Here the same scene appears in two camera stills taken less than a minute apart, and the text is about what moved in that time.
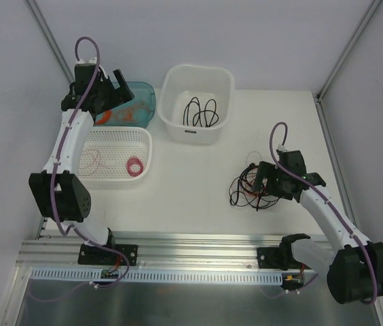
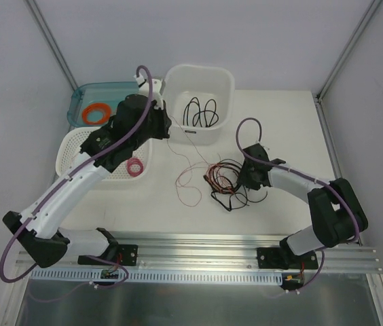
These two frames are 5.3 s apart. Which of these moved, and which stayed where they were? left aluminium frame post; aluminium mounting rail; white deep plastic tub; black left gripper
Moved: black left gripper
Stayed: aluminium mounting rail; left aluminium frame post; white deep plastic tub
